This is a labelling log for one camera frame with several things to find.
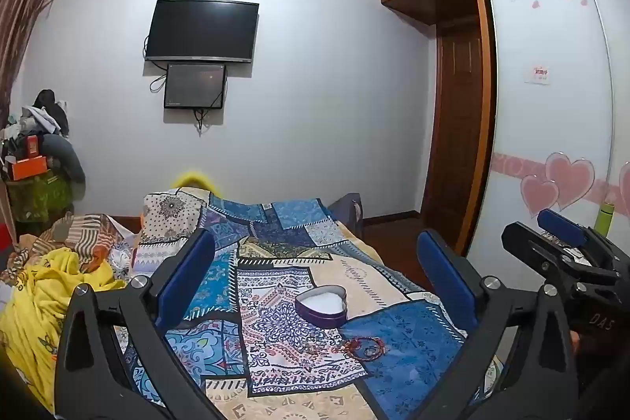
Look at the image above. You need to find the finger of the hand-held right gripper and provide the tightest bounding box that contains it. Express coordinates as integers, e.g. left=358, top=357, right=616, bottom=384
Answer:
left=537, top=208, right=607, bottom=250
left=501, top=222, right=622, bottom=289

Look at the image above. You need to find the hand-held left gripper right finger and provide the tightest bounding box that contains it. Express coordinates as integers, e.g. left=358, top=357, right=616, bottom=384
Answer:
left=417, top=229, right=580, bottom=420

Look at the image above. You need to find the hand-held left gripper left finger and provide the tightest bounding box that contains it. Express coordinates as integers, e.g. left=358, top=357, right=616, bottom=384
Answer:
left=54, top=228, right=232, bottom=420

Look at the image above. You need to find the red bead bracelet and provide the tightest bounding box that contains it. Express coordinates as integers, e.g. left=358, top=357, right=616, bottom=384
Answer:
left=343, top=335, right=387, bottom=363

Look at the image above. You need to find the purple heart-shaped tin box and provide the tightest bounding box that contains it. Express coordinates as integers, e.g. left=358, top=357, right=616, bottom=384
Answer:
left=294, top=285, right=348, bottom=329

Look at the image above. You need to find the green bottle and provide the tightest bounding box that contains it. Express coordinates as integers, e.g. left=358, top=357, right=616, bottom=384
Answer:
left=593, top=200, right=616, bottom=237

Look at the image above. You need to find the patchwork printed blanket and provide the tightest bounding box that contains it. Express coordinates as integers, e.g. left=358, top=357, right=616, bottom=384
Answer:
left=106, top=186, right=503, bottom=420

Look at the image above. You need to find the yellow fuzzy object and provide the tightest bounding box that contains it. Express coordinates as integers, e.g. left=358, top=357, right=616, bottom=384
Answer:
left=169, top=171, right=223, bottom=195

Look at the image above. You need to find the striped orange quilt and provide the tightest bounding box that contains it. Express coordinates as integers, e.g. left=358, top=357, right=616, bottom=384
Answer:
left=0, top=212, right=143, bottom=289

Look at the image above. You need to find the white heart-print sliding door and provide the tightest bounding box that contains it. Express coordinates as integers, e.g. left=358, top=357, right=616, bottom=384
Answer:
left=479, top=0, right=615, bottom=264
left=577, top=0, right=630, bottom=224

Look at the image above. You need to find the brown wooden door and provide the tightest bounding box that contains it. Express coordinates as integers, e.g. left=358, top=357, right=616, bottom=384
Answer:
left=420, top=24, right=486, bottom=254

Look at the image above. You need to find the red and white paper sticker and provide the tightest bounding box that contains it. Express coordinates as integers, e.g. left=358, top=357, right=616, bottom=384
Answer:
left=524, top=64, right=551, bottom=85

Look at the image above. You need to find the yellow blanket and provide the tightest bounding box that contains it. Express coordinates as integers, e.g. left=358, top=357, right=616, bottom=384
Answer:
left=0, top=247, right=130, bottom=412

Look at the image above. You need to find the green patterned cloth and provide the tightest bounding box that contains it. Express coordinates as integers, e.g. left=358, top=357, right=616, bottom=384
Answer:
left=7, top=171, right=76, bottom=225

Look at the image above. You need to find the orange box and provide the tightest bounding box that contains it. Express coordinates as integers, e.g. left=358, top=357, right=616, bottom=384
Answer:
left=12, top=155, right=49, bottom=181

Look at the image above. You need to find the pile of clothes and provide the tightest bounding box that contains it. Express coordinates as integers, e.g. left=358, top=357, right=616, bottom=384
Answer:
left=0, top=89, right=72, bottom=165

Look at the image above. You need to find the brown striped curtain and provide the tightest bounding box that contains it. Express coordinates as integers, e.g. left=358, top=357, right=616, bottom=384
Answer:
left=0, top=0, right=68, bottom=118

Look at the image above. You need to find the small black wall monitor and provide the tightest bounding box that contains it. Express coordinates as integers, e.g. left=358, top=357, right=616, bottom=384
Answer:
left=163, top=62, right=228, bottom=111

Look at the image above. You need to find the black television cable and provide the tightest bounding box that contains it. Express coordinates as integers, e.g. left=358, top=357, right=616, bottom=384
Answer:
left=142, top=34, right=169, bottom=94

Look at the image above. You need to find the black wall television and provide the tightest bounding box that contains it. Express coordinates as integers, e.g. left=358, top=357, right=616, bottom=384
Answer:
left=145, top=0, right=260, bottom=65

